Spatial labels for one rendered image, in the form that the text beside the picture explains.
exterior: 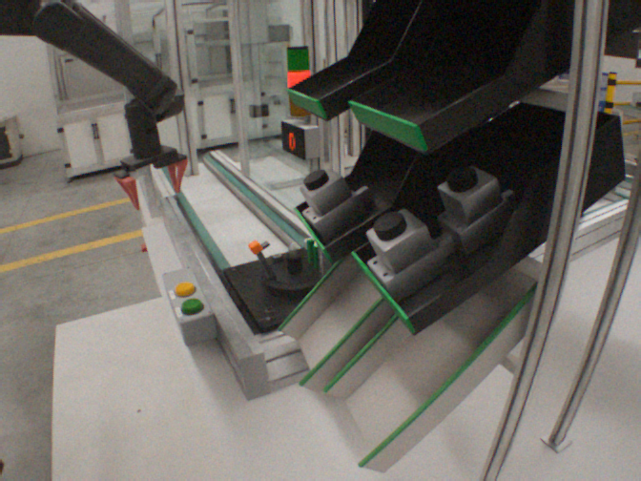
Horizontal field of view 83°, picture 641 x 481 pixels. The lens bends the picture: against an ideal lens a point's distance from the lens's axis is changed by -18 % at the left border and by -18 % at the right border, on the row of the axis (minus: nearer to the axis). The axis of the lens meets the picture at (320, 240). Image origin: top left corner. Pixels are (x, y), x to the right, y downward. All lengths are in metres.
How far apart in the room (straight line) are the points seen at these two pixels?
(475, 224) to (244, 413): 0.52
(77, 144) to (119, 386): 5.24
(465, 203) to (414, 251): 0.06
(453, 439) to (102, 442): 0.58
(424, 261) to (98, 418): 0.64
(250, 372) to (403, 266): 0.42
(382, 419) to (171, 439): 0.37
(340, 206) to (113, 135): 5.53
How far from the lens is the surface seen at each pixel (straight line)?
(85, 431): 0.84
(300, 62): 0.97
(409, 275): 0.41
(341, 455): 0.70
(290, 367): 0.78
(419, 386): 0.53
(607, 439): 0.82
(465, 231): 0.42
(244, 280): 0.91
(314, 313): 0.68
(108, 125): 5.95
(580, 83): 0.38
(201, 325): 0.85
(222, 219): 1.35
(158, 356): 0.94
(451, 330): 0.53
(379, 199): 0.56
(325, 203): 0.51
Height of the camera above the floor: 1.43
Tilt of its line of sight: 26 degrees down
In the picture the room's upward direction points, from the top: 3 degrees counter-clockwise
